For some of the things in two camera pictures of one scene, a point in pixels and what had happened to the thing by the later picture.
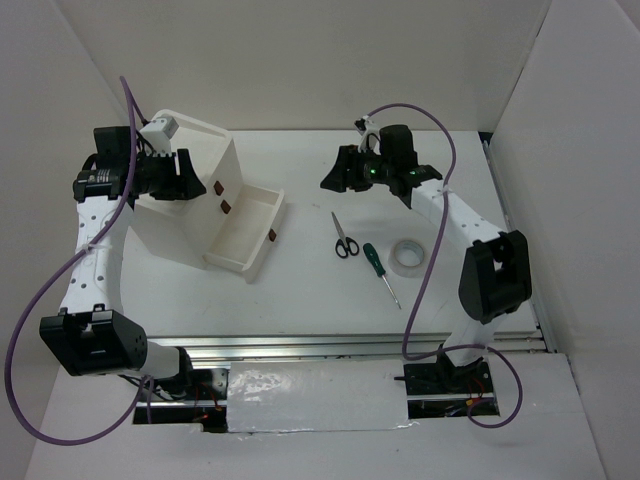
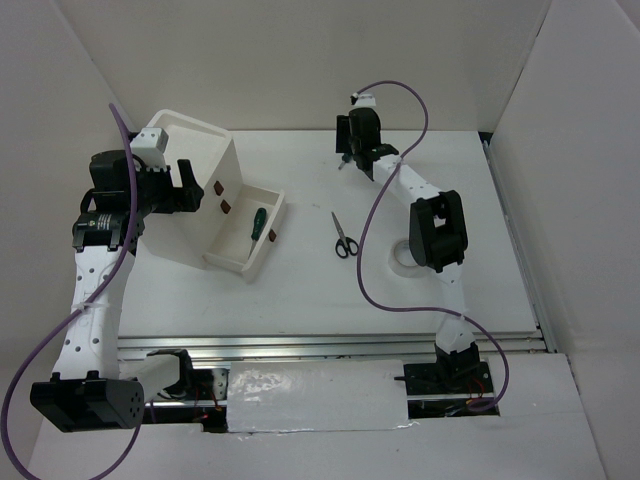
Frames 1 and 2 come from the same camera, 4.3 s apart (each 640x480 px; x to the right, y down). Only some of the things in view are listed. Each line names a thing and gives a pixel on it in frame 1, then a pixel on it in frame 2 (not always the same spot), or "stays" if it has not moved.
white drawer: (248, 232) stays
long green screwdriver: (378, 268) to (259, 225)
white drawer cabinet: (184, 230) stays
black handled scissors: (344, 246) stays
